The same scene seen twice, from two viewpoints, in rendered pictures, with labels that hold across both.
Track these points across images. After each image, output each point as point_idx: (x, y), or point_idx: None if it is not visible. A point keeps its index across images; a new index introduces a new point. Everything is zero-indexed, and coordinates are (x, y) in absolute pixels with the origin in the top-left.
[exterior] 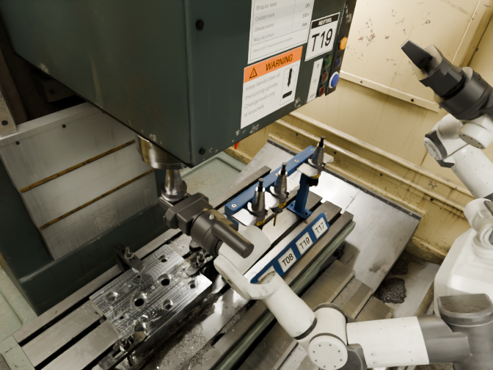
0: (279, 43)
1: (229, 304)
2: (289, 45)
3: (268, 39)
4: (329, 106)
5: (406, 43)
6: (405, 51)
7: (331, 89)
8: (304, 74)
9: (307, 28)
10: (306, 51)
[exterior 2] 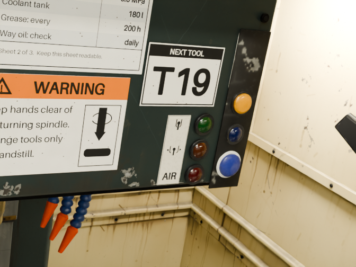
0: (66, 56)
1: None
2: (94, 67)
3: (38, 42)
4: (346, 260)
5: (341, 118)
6: (341, 133)
7: (224, 181)
8: (143, 130)
9: (140, 51)
10: (141, 89)
